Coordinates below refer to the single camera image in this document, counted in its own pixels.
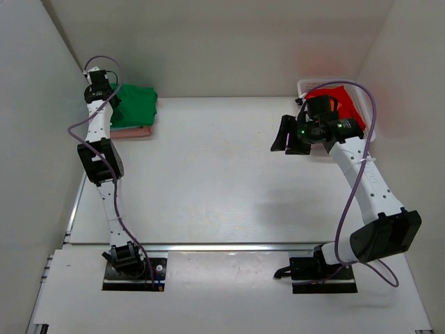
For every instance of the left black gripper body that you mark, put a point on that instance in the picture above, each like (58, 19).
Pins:
(117, 102)

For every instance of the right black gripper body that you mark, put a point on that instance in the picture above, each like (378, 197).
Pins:
(301, 137)

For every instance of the green t shirt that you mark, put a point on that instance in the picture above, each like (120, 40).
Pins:
(136, 109)

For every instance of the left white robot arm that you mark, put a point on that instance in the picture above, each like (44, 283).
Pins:
(104, 168)

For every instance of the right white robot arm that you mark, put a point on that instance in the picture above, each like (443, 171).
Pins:
(374, 224)

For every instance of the red t shirt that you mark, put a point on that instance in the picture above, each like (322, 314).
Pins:
(340, 101)

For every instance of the folded teal t shirt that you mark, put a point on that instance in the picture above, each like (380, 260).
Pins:
(139, 128)

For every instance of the white plastic basket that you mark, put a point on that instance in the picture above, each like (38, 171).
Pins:
(359, 97)

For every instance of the folded pink t shirt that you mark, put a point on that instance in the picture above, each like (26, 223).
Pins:
(130, 134)

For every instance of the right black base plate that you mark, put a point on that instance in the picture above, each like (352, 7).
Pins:
(311, 276)

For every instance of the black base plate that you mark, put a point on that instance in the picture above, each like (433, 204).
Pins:
(311, 276)
(140, 281)

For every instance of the aluminium table rail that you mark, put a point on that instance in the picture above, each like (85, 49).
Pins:
(230, 247)

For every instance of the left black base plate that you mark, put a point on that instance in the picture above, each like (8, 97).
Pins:
(140, 281)

